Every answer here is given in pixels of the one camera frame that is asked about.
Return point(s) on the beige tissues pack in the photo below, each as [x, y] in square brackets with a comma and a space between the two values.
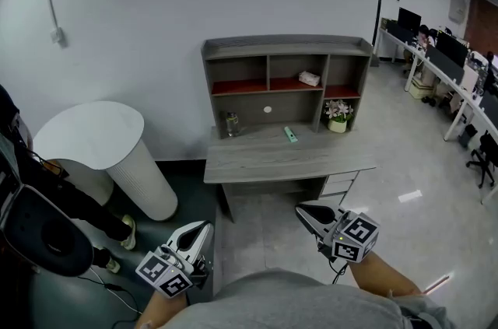
[309, 78]

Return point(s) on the grey wall panel box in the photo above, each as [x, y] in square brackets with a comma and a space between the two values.
[457, 8]

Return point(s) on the grey wooden shelf cabinet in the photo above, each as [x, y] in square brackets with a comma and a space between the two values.
[288, 107]

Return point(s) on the person's grey shirt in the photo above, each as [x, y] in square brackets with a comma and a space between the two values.
[292, 300]

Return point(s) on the black waste bin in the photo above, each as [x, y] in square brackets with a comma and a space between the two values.
[467, 135]

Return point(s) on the long white office desk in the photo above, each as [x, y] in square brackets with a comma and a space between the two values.
[482, 113]

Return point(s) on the black office chair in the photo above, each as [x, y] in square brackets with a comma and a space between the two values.
[486, 152]

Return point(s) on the person's right forearm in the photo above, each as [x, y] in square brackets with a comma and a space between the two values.
[381, 273]

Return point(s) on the white wall socket box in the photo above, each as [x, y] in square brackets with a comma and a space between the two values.
[58, 36]

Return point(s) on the white round pedestal table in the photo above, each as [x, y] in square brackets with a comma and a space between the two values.
[97, 133]

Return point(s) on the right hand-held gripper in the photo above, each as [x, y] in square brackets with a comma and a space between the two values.
[356, 238]

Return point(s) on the yellow brown box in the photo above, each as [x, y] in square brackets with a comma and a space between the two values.
[52, 168]

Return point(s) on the potted pink white flowers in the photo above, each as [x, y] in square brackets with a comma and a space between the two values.
[337, 117]

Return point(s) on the person's left forearm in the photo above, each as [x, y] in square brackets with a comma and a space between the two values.
[159, 310]

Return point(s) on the beige storage bin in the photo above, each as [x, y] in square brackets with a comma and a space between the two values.
[420, 88]

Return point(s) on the black computer monitor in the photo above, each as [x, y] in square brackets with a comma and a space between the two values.
[451, 47]
[409, 19]

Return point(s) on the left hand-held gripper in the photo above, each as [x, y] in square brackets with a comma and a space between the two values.
[167, 277]

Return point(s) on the black padded chair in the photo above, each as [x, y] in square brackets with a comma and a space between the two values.
[46, 238]

